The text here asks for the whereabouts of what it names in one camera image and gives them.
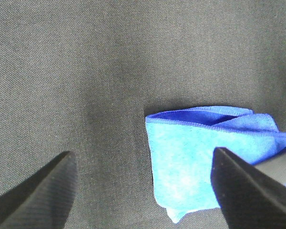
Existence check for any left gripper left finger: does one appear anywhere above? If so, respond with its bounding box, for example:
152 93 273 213
0 151 77 229

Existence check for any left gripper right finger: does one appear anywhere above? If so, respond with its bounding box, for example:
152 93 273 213
212 147 286 229

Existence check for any blue microfiber towel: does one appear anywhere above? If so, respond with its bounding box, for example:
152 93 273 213
145 106 286 223

